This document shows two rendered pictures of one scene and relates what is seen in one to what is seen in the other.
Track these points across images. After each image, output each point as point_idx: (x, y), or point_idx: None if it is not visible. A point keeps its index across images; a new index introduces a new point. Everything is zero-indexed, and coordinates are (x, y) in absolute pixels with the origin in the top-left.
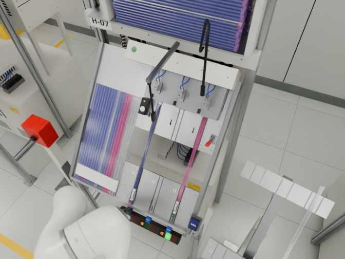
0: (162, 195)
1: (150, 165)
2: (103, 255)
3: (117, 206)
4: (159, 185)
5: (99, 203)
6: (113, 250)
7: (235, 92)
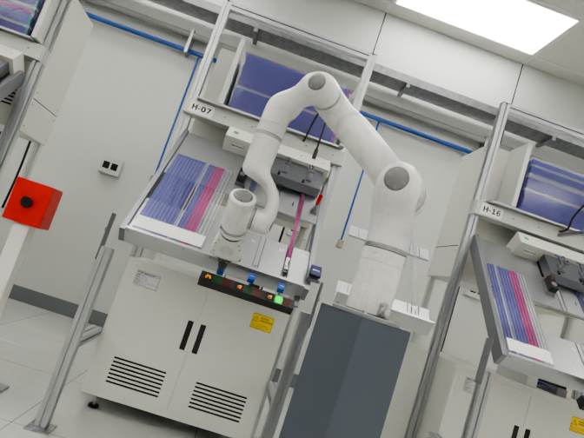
0: (267, 254)
1: (196, 293)
2: (344, 108)
3: (72, 421)
4: (262, 244)
5: (29, 414)
6: (351, 106)
7: (326, 183)
